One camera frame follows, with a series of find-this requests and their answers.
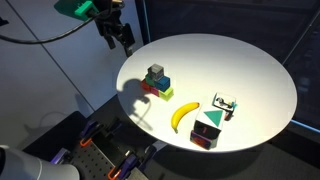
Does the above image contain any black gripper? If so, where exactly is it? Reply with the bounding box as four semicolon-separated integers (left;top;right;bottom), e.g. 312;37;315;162
94;4;137;58

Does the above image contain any gray block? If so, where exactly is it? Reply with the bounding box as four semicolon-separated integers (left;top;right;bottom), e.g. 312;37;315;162
147;63;165;81

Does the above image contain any green block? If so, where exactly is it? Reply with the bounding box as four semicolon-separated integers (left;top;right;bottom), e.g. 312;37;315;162
144;73;158;88

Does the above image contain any orange block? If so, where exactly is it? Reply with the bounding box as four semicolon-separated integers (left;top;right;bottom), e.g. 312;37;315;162
140;79;152;92

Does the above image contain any blue block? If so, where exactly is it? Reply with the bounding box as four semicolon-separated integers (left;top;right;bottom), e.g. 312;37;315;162
154;75;171;93

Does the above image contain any magenta block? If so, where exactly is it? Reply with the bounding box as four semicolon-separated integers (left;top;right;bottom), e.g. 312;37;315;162
149;85;161;98

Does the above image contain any yellow-green block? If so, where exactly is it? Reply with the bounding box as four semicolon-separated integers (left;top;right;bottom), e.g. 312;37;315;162
158;86;175;102

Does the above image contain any purple orange clamp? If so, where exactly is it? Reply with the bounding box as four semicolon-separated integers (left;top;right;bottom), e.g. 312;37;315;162
49;148;71;165
79;117;125;148
107;144;158;180

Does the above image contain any yellow banana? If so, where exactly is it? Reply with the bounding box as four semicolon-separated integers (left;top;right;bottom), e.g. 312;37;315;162
170;101;201;135

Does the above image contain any white table leg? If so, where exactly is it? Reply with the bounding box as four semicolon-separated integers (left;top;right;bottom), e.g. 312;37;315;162
150;139;169;154

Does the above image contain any tall box with green triangle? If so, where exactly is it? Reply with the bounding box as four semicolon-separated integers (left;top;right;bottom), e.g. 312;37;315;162
193;104;226;141

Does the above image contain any small picture cube number four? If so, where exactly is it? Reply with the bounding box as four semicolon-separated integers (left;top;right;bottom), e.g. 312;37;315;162
212;92;239;122

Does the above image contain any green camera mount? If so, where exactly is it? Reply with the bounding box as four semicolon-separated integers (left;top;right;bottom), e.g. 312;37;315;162
54;0;101;19

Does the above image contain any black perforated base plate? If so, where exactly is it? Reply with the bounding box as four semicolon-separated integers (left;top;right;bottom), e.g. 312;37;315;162
22;110;158;180

